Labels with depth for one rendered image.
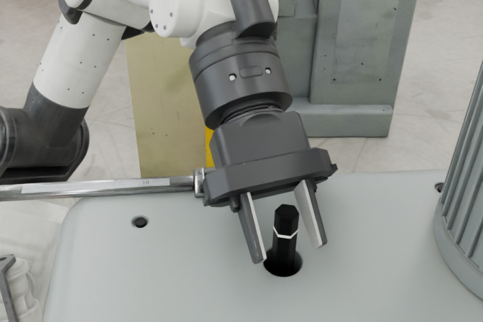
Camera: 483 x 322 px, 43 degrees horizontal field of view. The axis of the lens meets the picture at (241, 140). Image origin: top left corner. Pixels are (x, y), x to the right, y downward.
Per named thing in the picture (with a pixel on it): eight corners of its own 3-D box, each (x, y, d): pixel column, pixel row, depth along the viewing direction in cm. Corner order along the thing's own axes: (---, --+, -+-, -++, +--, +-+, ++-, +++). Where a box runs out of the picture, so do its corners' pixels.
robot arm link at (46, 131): (6, 69, 90) (-24, 142, 95) (34, 106, 86) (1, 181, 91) (73, 75, 99) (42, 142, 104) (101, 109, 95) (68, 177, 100)
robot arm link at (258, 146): (318, 190, 64) (285, 86, 67) (349, 159, 55) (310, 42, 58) (200, 217, 60) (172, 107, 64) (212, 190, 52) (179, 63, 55)
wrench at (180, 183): (-6, 209, 63) (-8, 203, 62) (2, 182, 66) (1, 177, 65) (233, 196, 65) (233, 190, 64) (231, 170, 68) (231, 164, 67)
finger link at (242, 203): (261, 264, 56) (243, 199, 58) (268, 257, 53) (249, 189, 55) (244, 267, 56) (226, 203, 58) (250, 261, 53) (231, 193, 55)
